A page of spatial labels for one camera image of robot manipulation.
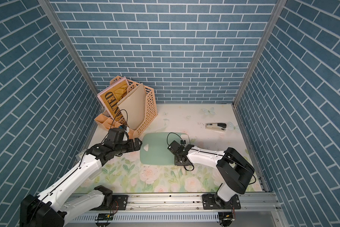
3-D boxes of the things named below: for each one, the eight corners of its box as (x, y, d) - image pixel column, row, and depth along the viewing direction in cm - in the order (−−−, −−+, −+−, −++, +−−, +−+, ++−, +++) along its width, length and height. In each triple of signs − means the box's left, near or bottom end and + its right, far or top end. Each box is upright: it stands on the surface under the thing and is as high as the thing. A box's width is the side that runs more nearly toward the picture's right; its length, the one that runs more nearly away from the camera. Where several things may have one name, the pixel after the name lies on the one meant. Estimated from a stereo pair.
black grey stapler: (205, 129, 107) (207, 125, 103) (205, 126, 109) (206, 121, 105) (224, 131, 107) (226, 126, 103) (224, 127, 109) (226, 123, 105)
